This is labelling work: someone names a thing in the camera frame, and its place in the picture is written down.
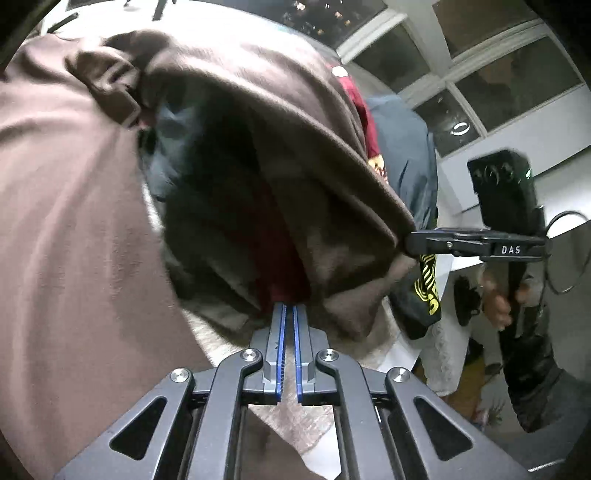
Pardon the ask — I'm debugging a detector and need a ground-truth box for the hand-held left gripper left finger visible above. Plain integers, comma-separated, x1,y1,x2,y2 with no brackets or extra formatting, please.
53,302,287,480

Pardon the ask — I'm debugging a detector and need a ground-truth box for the person's right forearm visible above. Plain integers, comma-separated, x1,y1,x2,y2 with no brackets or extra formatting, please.
499,318,583,435

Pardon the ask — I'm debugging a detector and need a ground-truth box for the thin black cable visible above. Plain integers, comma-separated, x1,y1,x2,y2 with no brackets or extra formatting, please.
540,211,591,296

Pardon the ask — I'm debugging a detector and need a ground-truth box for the black tripod stand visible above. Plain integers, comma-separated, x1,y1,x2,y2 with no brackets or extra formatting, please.
122,0,178,21

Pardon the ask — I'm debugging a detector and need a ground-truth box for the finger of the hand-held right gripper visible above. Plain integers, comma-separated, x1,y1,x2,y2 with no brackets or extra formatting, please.
405,228,483,257

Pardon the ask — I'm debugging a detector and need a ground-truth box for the person's right hand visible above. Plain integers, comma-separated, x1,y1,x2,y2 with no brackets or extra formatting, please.
480,268,534,330

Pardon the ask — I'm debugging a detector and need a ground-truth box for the maroon garment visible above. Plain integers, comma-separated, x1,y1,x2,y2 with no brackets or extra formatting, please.
332,65,391,178

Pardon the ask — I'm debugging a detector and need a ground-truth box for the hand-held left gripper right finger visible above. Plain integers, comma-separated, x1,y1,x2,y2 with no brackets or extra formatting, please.
293,305,532,480

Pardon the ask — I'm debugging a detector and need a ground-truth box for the grey-blue garment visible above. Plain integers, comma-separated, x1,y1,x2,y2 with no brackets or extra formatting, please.
365,95,439,232

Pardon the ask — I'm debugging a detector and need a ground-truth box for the black cable with inline switch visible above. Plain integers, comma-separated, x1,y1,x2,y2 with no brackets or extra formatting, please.
44,13,79,35

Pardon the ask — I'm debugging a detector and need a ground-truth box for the plaid woven mat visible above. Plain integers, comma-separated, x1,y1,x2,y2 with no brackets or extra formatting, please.
143,185,402,462

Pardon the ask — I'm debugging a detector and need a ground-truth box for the brown fleece sweatshirt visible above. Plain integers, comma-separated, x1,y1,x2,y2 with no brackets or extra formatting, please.
0,28,419,480

